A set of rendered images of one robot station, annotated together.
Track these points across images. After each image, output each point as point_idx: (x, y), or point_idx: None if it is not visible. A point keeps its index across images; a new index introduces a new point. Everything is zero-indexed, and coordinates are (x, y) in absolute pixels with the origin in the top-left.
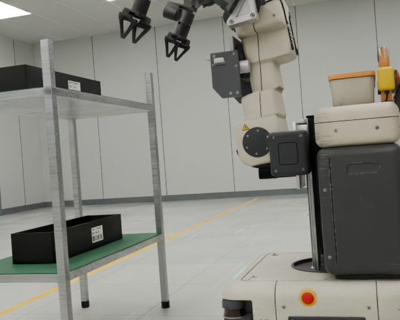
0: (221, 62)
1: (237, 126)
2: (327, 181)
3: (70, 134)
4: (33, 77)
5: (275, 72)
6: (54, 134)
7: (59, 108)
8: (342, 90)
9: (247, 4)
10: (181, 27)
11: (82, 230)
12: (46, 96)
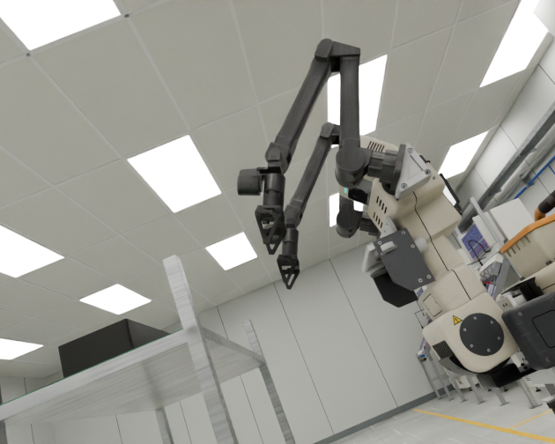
0: (393, 247)
1: (444, 321)
2: None
3: (162, 429)
4: (138, 336)
5: (453, 246)
6: (221, 403)
7: (172, 381)
8: (553, 237)
9: (414, 162)
10: (290, 247)
11: None
12: (192, 342)
